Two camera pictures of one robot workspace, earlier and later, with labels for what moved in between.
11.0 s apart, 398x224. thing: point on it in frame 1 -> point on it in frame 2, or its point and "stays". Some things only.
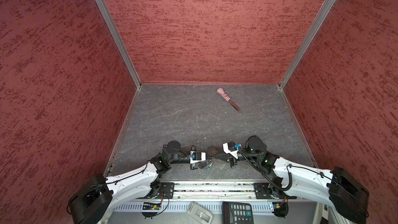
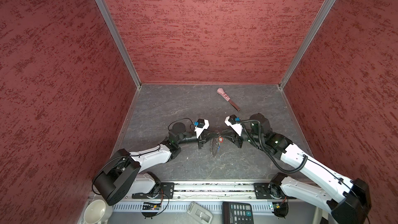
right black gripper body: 233,161 -> 238,140
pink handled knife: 221,91 stays
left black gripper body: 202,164 -> 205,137
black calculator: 237,213 stays
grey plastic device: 199,214 stays
